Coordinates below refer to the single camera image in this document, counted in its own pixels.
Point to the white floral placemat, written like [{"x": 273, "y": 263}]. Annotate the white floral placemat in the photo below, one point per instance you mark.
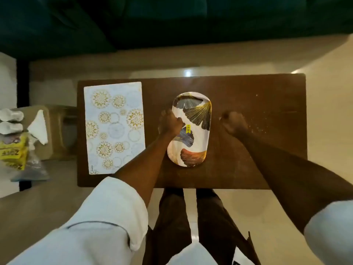
[{"x": 114, "y": 126}]

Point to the brown trousers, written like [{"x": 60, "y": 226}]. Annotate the brown trousers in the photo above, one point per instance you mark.
[{"x": 171, "y": 223}]

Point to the black baseboard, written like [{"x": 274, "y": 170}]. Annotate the black baseboard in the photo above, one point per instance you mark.
[{"x": 23, "y": 85}]

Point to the beige plastic stool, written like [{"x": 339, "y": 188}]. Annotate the beige plastic stool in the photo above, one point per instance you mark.
[{"x": 55, "y": 132}]

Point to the white napkin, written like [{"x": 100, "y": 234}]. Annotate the white napkin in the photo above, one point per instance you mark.
[{"x": 38, "y": 126}]

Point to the leaf print tray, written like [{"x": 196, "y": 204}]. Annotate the leaf print tray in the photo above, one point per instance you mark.
[{"x": 193, "y": 107}]

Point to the dark green armchair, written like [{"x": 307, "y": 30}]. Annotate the dark green armchair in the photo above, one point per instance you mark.
[{"x": 55, "y": 24}]

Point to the clear zip bag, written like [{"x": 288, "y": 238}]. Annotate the clear zip bag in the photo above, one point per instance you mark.
[{"x": 34, "y": 169}]

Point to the dark green sofa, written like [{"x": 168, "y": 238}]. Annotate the dark green sofa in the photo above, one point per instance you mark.
[{"x": 234, "y": 22}]

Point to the person's left forearm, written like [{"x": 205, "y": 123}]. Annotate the person's left forearm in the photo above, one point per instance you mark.
[{"x": 146, "y": 165}]

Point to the person's right forearm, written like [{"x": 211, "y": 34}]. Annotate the person's right forearm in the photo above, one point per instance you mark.
[{"x": 289, "y": 179}]

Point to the person's left hand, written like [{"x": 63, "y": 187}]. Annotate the person's left hand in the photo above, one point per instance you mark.
[{"x": 168, "y": 124}]

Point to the person's right hand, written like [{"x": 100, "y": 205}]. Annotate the person's right hand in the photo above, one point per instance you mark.
[{"x": 234, "y": 122}]

